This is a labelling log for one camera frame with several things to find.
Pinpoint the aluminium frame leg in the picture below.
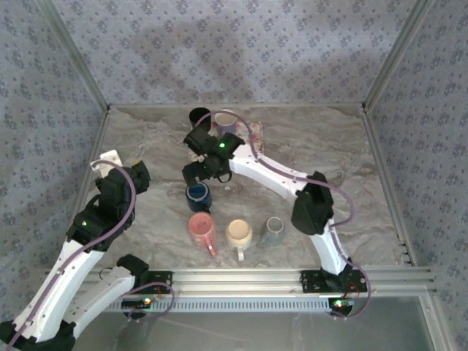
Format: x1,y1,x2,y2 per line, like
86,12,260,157
420,296,453,351

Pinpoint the left circuit board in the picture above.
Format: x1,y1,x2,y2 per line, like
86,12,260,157
121,298,153,309

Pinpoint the floral pattern tray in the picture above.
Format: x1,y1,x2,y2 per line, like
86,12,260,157
188,119,265,165

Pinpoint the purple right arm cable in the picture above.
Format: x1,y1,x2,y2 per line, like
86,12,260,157
197,109,374,322

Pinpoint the aluminium corner post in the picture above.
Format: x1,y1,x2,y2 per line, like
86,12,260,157
34,0,112,110
361,0,438,110

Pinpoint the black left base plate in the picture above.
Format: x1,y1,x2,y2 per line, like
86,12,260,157
109,270,173,295

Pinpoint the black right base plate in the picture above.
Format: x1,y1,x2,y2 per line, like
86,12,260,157
300,270,368,293

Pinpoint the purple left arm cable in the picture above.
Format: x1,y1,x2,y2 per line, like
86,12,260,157
5,160,176,347

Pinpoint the dark blue mug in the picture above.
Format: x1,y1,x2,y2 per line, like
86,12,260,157
184,181,214,215

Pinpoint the pink mug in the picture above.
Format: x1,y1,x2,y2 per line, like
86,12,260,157
187,212,218,258

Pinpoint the grey mug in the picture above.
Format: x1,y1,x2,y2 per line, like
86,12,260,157
255,216,287,250

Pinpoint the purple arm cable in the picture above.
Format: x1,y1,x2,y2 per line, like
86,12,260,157
5,160,176,347
197,109,374,322

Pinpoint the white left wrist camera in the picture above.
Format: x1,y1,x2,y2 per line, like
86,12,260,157
90,149,124,182

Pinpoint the aluminium side rail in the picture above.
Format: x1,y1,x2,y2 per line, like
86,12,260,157
45,107,112,271
360,105,420,266

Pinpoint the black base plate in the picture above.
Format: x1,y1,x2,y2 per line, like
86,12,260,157
300,270,368,293
109,270,173,295

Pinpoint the black mug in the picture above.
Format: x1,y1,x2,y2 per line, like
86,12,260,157
188,107,213,129

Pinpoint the cream mug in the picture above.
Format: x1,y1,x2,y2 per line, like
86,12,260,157
224,218,254,262

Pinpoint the grey slotted cable duct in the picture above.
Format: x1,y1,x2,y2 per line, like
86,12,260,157
72,296,334,314

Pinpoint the aluminium back rail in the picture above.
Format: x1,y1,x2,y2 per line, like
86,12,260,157
108,102,366,109

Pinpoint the purple mug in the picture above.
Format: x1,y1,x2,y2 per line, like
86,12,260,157
213,109,238,138

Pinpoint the aluminium mounting rail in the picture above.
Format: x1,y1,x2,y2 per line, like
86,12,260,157
39,268,439,298

